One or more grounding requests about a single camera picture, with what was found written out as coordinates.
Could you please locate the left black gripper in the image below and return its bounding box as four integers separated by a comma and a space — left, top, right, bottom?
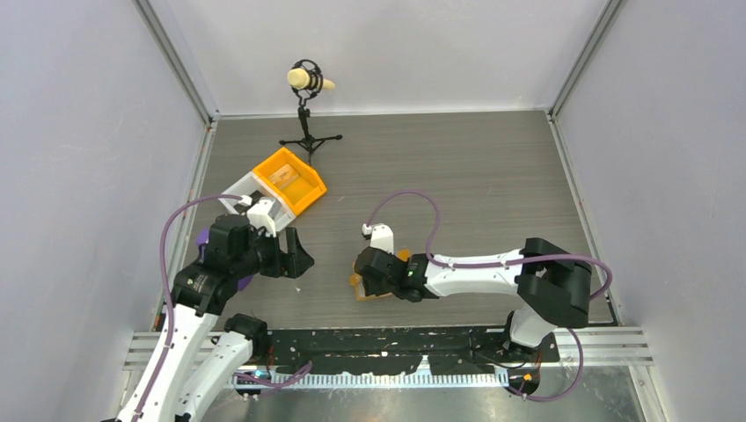
234, 223, 313, 278

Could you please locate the orange leather card holder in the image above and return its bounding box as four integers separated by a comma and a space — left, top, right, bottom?
349, 249, 412, 302

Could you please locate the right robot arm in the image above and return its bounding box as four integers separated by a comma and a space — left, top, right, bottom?
354, 237, 592, 361

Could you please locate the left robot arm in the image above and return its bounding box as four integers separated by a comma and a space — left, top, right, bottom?
116, 214, 315, 421

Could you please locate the card in orange bin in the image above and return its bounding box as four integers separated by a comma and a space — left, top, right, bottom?
268, 164, 299, 190

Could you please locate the orange plastic bin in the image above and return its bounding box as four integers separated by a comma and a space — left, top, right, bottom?
252, 147, 327, 216

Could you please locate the white plastic bin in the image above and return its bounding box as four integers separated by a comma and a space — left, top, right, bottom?
218, 172, 296, 236

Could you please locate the purple plastic bin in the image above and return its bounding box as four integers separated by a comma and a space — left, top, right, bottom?
194, 228, 253, 292

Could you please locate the black microphone tripod stand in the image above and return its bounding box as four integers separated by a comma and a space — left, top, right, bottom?
278, 59, 343, 164

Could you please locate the beige microphone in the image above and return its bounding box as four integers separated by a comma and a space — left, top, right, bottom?
287, 68, 336, 91

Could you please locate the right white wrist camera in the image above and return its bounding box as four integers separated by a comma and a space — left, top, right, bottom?
362, 223, 395, 254

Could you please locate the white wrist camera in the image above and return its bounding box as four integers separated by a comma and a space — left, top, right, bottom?
234, 196, 280, 237
362, 223, 395, 254

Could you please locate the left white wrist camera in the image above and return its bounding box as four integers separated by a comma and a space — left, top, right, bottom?
234, 196, 280, 237

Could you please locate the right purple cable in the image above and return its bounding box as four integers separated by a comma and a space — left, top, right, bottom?
363, 189, 614, 404

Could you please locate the purple cable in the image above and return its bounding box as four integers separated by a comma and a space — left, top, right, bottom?
128, 194, 313, 422
363, 189, 614, 404

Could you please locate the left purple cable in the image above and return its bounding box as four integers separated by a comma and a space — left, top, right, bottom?
128, 194, 313, 422

